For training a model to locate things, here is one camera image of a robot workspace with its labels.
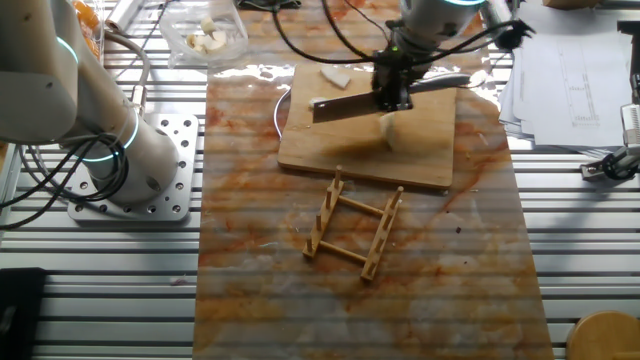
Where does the orange marble pattern mat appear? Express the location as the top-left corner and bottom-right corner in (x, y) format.
(192, 0), (555, 360)

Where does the wooden cutting board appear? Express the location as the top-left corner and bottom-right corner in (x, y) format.
(273, 62), (457, 190)

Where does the black box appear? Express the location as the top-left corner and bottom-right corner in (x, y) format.
(0, 267), (48, 360)

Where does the thick black cable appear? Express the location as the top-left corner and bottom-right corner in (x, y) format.
(321, 0), (377, 61)
(272, 0), (377, 66)

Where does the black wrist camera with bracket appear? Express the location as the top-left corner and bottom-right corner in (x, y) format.
(494, 19), (536, 52)

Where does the thin black cable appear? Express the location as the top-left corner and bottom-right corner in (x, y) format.
(344, 0), (392, 42)

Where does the clear plastic bag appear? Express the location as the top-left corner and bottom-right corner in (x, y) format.
(157, 0), (250, 70)

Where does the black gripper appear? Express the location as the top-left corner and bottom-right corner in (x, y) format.
(371, 47), (431, 112)

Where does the wooden knife rack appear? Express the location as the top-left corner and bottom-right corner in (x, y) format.
(302, 166), (405, 282)

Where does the steel handle cleaver knife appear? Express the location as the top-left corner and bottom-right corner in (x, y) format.
(312, 72), (474, 125)

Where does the orange fruit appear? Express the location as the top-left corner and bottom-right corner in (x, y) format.
(74, 0), (101, 30)
(85, 32), (104, 60)

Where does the wooden mug tree stand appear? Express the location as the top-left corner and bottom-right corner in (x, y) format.
(565, 310), (640, 360)

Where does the long white radish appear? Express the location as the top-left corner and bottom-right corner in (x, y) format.
(378, 110), (404, 152)

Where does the metal clamp bracket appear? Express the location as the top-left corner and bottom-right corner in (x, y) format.
(579, 102), (640, 182)

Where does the grey hose with connector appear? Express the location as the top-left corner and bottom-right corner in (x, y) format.
(102, 29), (152, 119)

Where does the white plastic film roll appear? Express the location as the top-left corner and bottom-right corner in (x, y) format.
(104, 0), (147, 33)

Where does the black base cable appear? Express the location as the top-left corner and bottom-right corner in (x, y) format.
(19, 134), (129, 206)
(0, 142), (109, 229)

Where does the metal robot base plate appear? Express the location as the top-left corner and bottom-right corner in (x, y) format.
(67, 112), (200, 223)

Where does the white paper stack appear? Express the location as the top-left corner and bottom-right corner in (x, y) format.
(498, 3), (637, 152)

